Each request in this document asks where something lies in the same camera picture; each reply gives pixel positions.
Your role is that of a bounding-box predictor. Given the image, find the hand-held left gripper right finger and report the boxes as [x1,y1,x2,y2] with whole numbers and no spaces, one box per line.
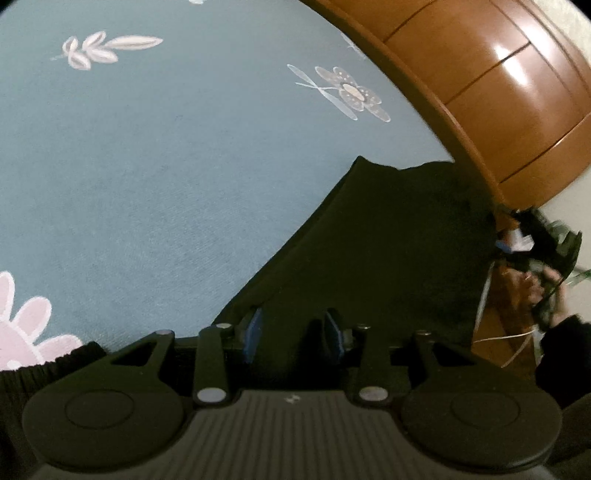
[323,308,485,407]

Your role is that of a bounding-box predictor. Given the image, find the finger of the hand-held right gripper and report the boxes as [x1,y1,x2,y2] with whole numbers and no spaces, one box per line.
[494,210,536,257]

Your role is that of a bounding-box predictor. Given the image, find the person's right forearm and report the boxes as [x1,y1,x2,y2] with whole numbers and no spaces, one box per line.
[533,314,591,409]

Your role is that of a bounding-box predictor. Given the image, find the person's right hand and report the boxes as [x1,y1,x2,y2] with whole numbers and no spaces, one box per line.
[507,270,546,315]

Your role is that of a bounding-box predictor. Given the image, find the wooden headboard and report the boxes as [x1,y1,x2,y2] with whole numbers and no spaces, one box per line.
[300,0,591,208]

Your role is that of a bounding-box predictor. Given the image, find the black pants with white drawstring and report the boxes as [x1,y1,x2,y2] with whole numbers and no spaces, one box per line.
[0,156,509,407]

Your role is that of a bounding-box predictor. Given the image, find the blue floral bed sheet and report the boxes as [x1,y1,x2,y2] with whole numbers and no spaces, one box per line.
[0,0,458,370]

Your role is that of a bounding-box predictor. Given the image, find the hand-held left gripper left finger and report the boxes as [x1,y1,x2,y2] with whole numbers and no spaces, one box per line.
[99,307,266,408]

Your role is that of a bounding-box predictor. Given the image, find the white cable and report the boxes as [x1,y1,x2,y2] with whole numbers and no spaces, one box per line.
[473,258,541,370]

